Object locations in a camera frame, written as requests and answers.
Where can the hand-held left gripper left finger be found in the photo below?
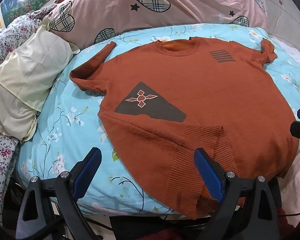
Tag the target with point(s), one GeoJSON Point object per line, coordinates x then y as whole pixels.
{"type": "Point", "coordinates": [90, 165]}

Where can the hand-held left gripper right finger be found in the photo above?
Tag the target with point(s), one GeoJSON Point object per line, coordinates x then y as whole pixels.
{"type": "Point", "coordinates": [207, 172]}

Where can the orange knit sweater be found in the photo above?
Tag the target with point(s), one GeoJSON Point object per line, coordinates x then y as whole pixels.
{"type": "Point", "coordinates": [190, 80]}

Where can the light blue floral quilt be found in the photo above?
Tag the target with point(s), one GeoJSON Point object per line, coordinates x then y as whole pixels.
{"type": "Point", "coordinates": [65, 142]}

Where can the dark red cloth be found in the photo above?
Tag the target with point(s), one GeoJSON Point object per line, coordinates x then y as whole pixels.
{"type": "Point", "coordinates": [165, 233]}

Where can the white floral bedsheet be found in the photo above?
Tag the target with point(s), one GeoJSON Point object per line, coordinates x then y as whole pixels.
{"type": "Point", "coordinates": [2, 155]}

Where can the cream pillow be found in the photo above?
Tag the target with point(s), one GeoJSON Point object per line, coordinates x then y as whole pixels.
{"type": "Point", "coordinates": [27, 75]}

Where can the framed landscape wall picture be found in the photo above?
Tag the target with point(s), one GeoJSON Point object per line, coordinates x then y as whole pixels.
{"type": "Point", "coordinates": [20, 2]}

